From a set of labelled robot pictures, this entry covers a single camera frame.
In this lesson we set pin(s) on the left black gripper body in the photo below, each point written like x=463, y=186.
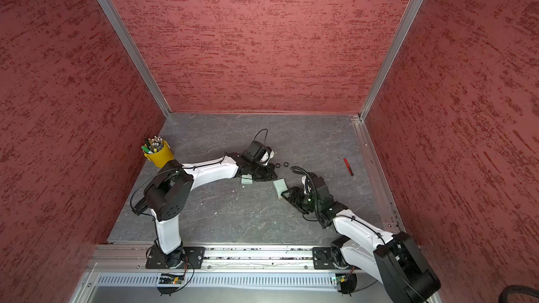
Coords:
x=262, y=172

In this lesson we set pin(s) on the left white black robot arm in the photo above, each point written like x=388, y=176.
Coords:
x=166, y=193

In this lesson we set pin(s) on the red marker pen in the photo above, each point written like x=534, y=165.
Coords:
x=348, y=166

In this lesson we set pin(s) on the front aluminium rail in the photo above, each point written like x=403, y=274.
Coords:
x=132, y=257

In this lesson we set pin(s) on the yellow pen cup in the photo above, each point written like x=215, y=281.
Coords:
x=162, y=157

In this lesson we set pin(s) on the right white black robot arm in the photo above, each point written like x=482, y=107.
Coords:
x=394, y=260

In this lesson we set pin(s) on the aluminium corner post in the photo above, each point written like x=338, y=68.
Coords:
x=122, y=32
x=404, y=26

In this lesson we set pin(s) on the left aluminium corner post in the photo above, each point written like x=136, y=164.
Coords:
x=122, y=32

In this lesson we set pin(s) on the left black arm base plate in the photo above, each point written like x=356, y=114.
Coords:
x=177, y=259

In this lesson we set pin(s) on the right aluminium corner post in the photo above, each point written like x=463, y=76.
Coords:
x=404, y=26

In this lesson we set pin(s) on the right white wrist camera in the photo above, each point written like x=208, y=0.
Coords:
x=317, y=188

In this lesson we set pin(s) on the pens in cup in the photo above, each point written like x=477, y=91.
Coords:
x=153, y=145

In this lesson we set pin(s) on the pale green box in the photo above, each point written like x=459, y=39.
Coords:
x=280, y=187

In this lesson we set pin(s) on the pale green lift-off lid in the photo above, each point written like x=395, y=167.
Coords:
x=246, y=180

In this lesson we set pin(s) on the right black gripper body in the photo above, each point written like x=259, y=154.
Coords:
x=304, y=203

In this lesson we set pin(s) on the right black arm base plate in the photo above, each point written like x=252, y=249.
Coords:
x=325, y=258

